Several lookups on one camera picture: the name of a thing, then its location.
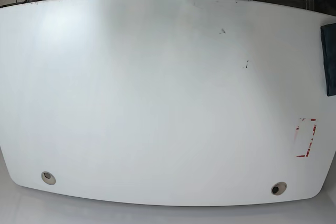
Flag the dark blue t-shirt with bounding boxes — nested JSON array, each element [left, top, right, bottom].
[[320, 23, 336, 97]]

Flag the red tape rectangle marking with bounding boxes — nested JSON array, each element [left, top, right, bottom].
[[293, 118, 317, 157]]

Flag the left table cable grommet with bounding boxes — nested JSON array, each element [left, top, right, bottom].
[[41, 172, 56, 185]]

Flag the table cable grommet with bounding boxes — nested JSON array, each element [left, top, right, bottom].
[[271, 182, 287, 196], [41, 172, 56, 185]]

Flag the right table cable grommet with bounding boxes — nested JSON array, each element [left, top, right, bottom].
[[271, 182, 287, 196]]

